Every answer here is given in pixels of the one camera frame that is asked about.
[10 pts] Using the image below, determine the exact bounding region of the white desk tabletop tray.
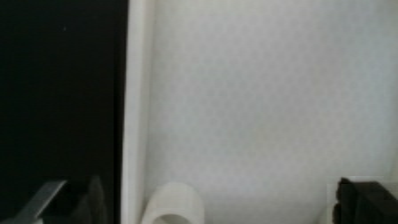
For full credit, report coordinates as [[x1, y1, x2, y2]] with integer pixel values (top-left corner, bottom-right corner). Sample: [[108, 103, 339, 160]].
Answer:
[[120, 0, 398, 224]]

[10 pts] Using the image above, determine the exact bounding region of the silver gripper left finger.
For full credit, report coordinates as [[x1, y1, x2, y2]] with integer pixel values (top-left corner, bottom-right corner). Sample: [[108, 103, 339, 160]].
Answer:
[[10, 176, 108, 224]]

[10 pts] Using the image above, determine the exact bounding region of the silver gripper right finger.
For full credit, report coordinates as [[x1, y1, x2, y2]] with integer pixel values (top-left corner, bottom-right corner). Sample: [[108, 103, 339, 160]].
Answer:
[[331, 178, 398, 224]]

